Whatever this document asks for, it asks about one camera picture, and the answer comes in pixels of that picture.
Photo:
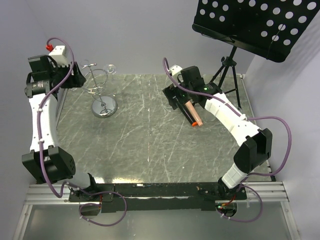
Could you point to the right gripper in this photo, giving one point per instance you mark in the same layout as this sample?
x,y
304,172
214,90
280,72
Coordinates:
x,y
169,93

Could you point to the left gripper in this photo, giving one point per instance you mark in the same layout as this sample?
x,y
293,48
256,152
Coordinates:
x,y
75,80

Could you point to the clear wine glass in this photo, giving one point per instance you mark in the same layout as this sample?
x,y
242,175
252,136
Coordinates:
x,y
208,117
222,130
167,107
110,69

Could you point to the chrome wine glass rack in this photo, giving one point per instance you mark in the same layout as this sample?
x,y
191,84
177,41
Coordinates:
x,y
103,106

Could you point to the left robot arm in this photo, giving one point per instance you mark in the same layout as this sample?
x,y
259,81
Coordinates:
x,y
46,161

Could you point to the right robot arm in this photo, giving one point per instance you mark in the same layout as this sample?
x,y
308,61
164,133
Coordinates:
x,y
254,143

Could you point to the black microphone orange end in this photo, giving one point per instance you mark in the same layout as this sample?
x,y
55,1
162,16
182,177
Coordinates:
x,y
186,113

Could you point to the pink microphone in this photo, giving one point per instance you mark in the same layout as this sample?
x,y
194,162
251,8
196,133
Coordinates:
x,y
197,121

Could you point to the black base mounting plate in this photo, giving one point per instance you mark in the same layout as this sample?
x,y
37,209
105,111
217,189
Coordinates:
x,y
116,197

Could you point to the black perforated music stand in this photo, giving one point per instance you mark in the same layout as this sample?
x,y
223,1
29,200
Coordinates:
x,y
270,29

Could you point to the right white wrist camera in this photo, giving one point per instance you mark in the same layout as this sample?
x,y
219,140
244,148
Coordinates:
x,y
175,71

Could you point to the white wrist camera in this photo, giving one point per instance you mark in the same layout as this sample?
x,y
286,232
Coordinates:
x,y
175,71
58,55

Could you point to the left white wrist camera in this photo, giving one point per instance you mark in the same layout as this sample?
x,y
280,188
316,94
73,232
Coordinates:
x,y
58,55

